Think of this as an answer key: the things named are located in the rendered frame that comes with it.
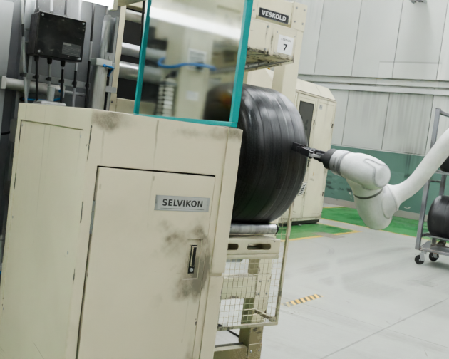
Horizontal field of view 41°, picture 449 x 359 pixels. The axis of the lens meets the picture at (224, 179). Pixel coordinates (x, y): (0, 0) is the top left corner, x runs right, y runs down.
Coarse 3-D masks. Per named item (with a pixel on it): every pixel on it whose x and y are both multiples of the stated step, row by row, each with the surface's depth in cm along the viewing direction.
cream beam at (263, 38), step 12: (252, 24) 263; (264, 24) 267; (276, 24) 271; (252, 36) 264; (264, 36) 268; (276, 36) 271; (288, 36) 275; (252, 48) 265; (264, 48) 268; (276, 48) 272; (276, 60) 284; (288, 60) 278
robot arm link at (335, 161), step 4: (336, 152) 202; (340, 152) 201; (344, 152) 200; (348, 152) 200; (332, 156) 202; (336, 156) 201; (340, 156) 200; (332, 160) 202; (336, 160) 200; (340, 160) 199; (332, 164) 202; (336, 164) 200; (332, 168) 202; (336, 168) 200; (332, 172) 204; (336, 172) 201; (340, 176) 203
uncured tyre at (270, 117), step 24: (264, 96) 229; (240, 120) 223; (264, 120) 220; (288, 120) 227; (264, 144) 218; (288, 144) 224; (240, 168) 221; (264, 168) 218; (288, 168) 224; (240, 192) 222; (264, 192) 223; (288, 192) 229; (240, 216) 229; (264, 216) 234
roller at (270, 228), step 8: (232, 224) 229; (240, 224) 232; (248, 224) 234; (256, 224) 236; (264, 224) 239; (272, 224) 241; (232, 232) 230; (240, 232) 232; (248, 232) 234; (256, 232) 236; (264, 232) 239; (272, 232) 241
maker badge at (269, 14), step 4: (260, 8) 302; (260, 12) 303; (264, 12) 304; (268, 12) 305; (272, 12) 307; (276, 12) 308; (264, 16) 305; (268, 16) 306; (272, 16) 307; (276, 16) 309; (280, 16) 310; (284, 16) 312; (288, 16) 313; (276, 20) 309; (280, 20) 310; (284, 20) 312; (288, 20) 313
